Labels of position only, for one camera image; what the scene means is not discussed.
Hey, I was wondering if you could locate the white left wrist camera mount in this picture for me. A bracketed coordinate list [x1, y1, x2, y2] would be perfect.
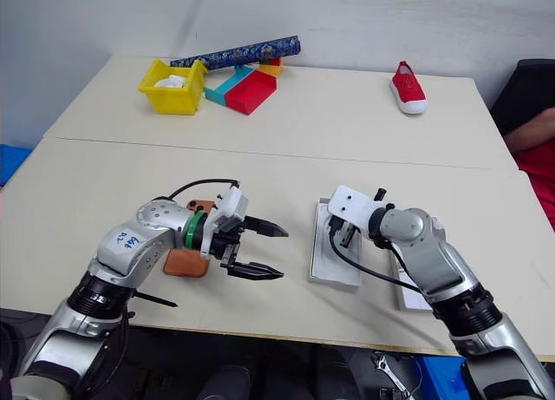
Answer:
[199, 186, 251, 259]

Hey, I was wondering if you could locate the blue box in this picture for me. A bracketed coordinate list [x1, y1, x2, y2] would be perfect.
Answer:
[415, 355, 473, 396]

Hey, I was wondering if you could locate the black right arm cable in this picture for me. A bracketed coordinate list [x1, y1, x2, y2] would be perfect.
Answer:
[328, 215, 428, 295]

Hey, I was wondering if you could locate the white crumpled item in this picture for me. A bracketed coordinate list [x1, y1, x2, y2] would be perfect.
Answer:
[153, 73, 192, 89]

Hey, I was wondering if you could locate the red canvas shoe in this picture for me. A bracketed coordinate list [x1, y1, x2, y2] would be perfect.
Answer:
[388, 60, 428, 115]

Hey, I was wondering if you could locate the person's red shirt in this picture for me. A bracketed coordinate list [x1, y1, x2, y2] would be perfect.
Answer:
[514, 138, 555, 233]

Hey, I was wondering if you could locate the silver wrench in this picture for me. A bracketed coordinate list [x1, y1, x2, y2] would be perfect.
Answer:
[371, 351, 412, 400]

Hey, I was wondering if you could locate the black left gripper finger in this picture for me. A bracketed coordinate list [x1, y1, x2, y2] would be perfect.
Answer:
[227, 261, 286, 282]
[244, 215, 290, 239]

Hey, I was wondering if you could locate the blue woven object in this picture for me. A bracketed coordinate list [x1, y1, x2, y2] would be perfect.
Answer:
[0, 142, 34, 189]

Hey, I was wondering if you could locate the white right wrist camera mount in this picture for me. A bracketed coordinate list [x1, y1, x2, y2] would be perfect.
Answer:
[327, 184, 394, 240]

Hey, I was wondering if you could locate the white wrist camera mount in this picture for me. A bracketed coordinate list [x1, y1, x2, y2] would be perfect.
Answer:
[199, 186, 251, 259]
[327, 184, 394, 240]

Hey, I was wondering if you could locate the teal plastic bin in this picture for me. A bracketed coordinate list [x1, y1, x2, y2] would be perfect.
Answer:
[204, 64, 257, 108]

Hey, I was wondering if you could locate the yellow plastic bin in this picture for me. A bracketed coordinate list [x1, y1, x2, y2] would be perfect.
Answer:
[138, 59, 208, 115]

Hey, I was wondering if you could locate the orange phone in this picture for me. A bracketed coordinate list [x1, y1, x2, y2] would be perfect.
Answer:
[162, 199, 218, 279]

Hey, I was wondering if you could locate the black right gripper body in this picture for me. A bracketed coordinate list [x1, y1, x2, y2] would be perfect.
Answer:
[328, 216, 358, 250]

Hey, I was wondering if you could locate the blue patterned rolled tube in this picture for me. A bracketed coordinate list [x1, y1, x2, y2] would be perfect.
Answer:
[169, 35, 304, 71]

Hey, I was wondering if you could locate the black cable tie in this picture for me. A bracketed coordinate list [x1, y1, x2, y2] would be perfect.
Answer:
[128, 289, 180, 309]

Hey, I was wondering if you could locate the dark rounded shape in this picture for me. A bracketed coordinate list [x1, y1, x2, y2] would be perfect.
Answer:
[198, 364, 258, 400]

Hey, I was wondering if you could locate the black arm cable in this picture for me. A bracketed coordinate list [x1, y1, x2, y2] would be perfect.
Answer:
[167, 178, 240, 200]
[328, 215, 428, 295]

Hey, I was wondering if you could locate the red plastic bin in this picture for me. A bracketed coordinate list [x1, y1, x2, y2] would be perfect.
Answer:
[225, 69, 278, 115]

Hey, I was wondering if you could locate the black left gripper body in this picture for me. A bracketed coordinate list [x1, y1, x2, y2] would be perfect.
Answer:
[211, 217, 250, 272]

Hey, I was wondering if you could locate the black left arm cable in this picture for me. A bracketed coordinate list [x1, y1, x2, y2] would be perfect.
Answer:
[167, 178, 240, 200]

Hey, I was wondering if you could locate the white phone box lid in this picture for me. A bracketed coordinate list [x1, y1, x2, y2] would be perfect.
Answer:
[391, 243, 434, 312]

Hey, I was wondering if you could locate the white phone box base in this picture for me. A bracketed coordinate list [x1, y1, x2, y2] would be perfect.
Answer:
[308, 197, 363, 293]

